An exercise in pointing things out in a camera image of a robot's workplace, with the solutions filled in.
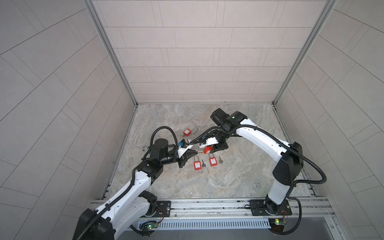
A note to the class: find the left green circuit board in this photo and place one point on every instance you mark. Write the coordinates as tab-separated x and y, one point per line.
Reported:
149	226

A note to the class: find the right green circuit board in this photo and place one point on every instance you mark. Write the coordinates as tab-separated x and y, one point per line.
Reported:
277	225

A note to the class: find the green circuit board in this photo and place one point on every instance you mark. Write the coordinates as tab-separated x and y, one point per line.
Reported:
277	225
149	226

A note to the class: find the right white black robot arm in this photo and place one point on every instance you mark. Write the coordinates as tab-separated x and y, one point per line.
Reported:
289	157

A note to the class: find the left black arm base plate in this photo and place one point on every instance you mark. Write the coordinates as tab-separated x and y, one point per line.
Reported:
162	209

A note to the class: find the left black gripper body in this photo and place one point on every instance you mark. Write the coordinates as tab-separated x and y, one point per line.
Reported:
180	161

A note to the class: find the white slotted cable duct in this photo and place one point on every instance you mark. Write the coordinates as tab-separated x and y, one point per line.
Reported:
211	224

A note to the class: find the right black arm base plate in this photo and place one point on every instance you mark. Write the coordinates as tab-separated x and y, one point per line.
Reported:
269	208

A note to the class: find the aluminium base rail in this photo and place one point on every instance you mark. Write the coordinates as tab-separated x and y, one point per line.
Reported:
184	209

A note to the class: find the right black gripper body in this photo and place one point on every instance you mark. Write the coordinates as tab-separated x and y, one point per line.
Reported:
220	145

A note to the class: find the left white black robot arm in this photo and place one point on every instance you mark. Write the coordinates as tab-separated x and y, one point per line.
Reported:
133	200

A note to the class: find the red padlock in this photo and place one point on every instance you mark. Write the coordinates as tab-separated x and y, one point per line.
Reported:
188	132
206	150
197	163
213	160

